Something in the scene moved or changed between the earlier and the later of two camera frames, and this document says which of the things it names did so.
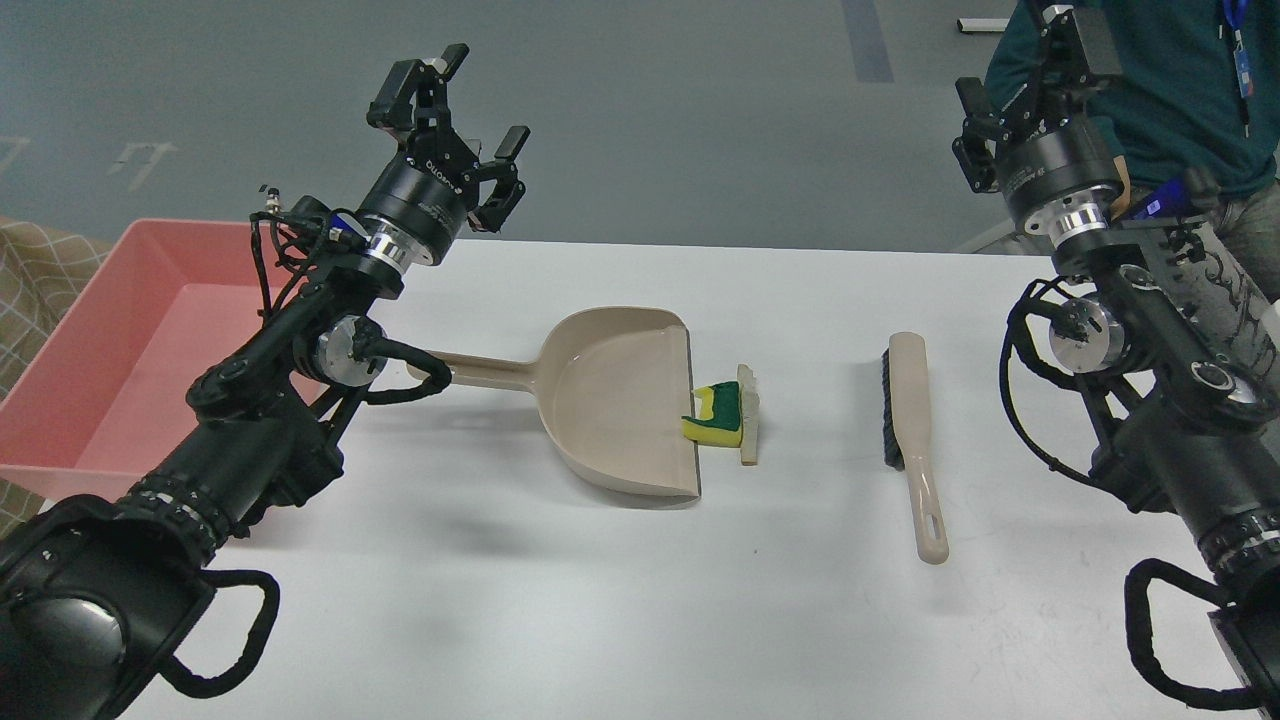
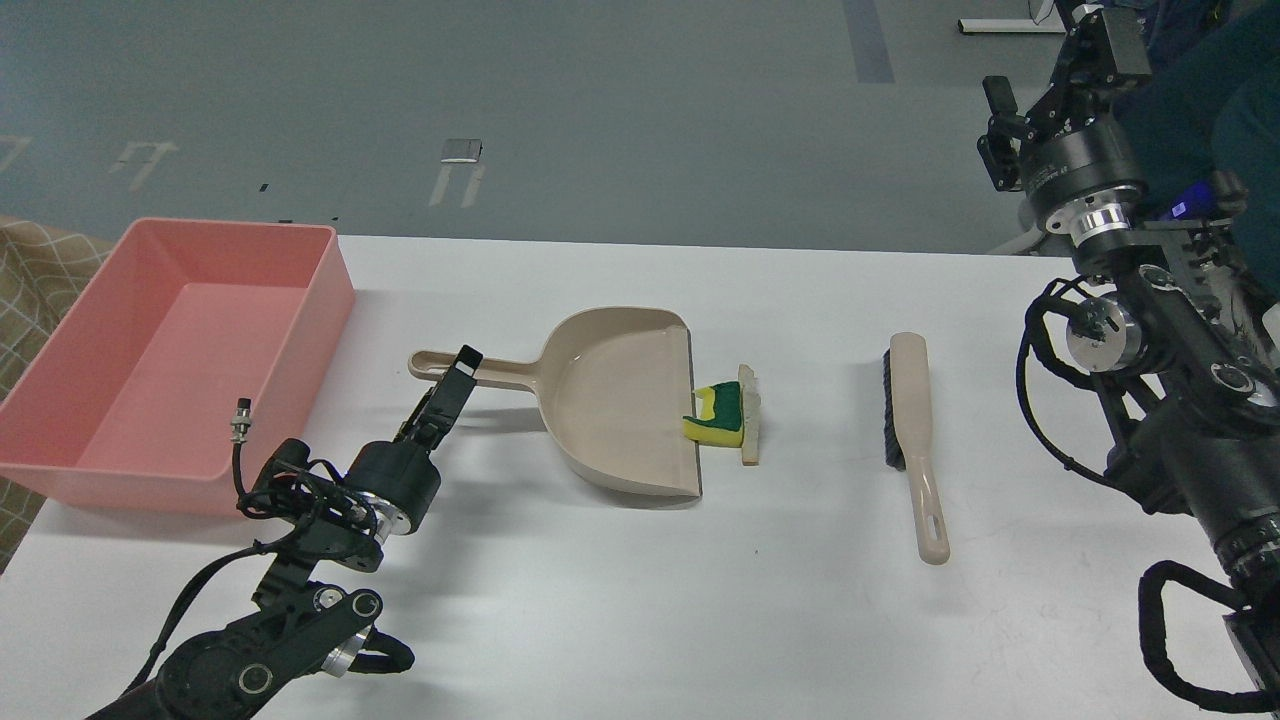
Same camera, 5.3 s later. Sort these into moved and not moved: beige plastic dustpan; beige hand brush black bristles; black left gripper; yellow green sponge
Moved: black left gripper
Not moved: beige plastic dustpan; beige hand brush black bristles; yellow green sponge
